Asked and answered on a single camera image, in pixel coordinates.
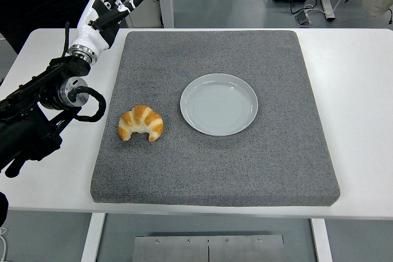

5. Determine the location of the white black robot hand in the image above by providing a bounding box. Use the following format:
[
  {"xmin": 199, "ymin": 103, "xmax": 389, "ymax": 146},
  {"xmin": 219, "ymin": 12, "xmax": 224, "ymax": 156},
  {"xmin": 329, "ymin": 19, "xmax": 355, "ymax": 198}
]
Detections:
[{"xmin": 71, "ymin": 0, "xmax": 145, "ymax": 58}]

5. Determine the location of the golden croissant bread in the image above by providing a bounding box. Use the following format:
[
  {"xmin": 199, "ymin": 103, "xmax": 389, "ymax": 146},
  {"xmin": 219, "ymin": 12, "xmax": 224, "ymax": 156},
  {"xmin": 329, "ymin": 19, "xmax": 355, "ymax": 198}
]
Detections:
[{"xmin": 117, "ymin": 104, "xmax": 165, "ymax": 142}]

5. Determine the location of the round grey plate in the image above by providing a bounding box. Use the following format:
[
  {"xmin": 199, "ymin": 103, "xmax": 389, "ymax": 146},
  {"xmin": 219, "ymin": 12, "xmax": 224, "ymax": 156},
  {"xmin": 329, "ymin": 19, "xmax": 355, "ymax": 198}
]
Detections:
[{"xmin": 179, "ymin": 73, "xmax": 259, "ymax": 137}]

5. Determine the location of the grey metal plate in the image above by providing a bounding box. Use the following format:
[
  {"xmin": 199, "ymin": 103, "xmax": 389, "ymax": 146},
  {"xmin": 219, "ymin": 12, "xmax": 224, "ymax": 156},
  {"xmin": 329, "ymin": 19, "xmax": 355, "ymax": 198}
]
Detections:
[{"xmin": 133, "ymin": 234, "xmax": 286, "ymax": 262}]

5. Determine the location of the grey speckled mat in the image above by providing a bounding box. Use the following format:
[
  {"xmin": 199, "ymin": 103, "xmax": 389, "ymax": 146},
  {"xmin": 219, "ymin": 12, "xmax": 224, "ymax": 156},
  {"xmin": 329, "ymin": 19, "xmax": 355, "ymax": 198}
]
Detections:
[{"xmin": 90, "ymin": 30, "xmax": 341, "ymax": 207}]

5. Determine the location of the white table leg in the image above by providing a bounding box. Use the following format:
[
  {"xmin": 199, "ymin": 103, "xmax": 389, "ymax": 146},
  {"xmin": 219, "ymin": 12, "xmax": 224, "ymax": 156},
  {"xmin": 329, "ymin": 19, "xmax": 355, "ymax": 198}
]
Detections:
[
  {"xmin": 309, "ymin": 218, "xmax": 334, "ymax": 262},
  {"xmin": 80, "ymin": 212, "xmax": 106, "ymax": 262}
]

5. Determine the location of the small grey pedal box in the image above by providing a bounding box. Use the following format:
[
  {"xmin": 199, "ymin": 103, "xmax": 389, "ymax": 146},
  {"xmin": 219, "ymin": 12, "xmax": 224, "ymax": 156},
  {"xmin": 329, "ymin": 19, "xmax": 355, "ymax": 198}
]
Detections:
[{"xmin": 295, "ymin": 12, "xmax": 314, "ymax": 26}]

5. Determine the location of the thin white cable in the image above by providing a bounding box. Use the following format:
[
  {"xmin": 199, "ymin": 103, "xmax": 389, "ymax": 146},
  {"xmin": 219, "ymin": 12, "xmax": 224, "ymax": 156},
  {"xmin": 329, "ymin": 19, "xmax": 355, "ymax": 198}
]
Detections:
[{"xmin": 0, "ymin": 227, "xmax": 8, "ymax": 261}]

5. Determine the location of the white floor cable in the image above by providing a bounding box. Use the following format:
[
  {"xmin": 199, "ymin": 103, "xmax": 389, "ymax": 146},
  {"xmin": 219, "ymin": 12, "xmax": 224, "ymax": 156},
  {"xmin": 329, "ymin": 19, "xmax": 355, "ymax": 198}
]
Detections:
[{"xmin": 303, "ymin": 0, "xmax": 354, "ymax": 16}]

